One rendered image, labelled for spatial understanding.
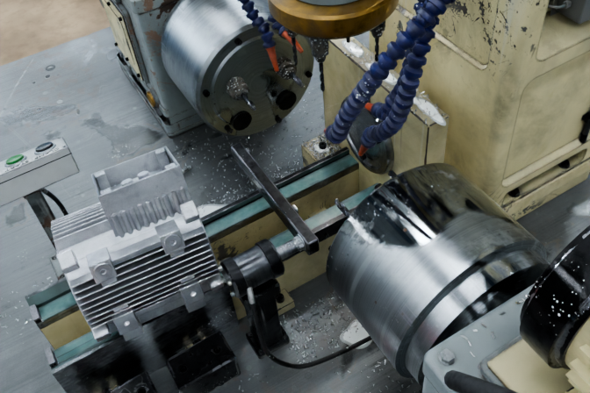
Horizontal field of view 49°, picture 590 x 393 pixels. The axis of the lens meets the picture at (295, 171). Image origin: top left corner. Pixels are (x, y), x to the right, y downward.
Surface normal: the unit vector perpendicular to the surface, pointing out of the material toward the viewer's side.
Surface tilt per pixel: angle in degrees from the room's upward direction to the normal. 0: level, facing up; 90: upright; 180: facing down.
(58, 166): 68
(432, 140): 90
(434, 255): 21
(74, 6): 0
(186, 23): 36
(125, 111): 0
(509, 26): 90
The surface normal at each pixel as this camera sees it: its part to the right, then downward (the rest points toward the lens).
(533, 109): 0.51, 0.59
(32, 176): 0.44, 0.30
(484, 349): -0.08, -0.68
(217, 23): -0.32, -0.54
